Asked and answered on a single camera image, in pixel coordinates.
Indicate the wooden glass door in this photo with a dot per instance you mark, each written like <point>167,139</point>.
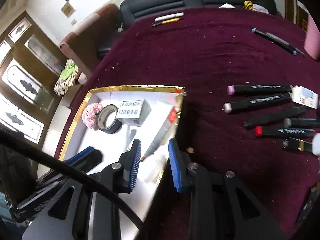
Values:
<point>30,66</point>

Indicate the grey capped marker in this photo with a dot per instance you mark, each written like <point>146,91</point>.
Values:
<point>302,122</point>

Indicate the brown armchair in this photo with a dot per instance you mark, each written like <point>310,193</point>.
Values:
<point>92,38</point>

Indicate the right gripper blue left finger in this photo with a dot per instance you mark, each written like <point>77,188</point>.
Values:
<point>131,161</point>

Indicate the black tape roll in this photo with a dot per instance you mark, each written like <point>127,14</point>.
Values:
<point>107,121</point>

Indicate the floral cloth bundle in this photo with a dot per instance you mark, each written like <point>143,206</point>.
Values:
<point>67,78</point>

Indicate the black gold tube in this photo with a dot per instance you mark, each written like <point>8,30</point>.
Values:
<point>297,145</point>

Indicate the white marker pen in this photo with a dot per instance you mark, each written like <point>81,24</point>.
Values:
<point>169,17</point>

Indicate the black yellow pen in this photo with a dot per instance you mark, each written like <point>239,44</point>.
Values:
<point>167,21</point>

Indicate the small white printed box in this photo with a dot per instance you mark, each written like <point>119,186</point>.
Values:
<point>305,97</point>

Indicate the red capped black marker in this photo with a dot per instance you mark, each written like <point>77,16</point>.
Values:
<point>282,132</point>

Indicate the grey barcode box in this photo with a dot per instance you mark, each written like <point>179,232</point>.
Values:
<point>134,112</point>

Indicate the pink thermos bottle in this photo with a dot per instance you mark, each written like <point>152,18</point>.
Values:
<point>312,40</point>

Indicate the maroon bed cover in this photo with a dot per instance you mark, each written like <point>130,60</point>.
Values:
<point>206,52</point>

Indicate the blue capped black marker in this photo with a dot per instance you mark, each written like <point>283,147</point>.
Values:
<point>278,41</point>

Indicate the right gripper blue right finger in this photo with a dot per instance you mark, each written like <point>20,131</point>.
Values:
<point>179,170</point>

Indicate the red grey slim box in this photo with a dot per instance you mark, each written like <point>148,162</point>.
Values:
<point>155,128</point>

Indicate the yellow object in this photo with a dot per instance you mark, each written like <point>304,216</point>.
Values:
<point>248,5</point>

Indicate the pink flower ball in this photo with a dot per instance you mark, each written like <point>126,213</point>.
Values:
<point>90,114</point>

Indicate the gold rimmed white tray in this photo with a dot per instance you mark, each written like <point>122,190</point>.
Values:
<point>111,146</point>

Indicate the pink capped marker upper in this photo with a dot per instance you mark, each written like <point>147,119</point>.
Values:
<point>242,90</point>

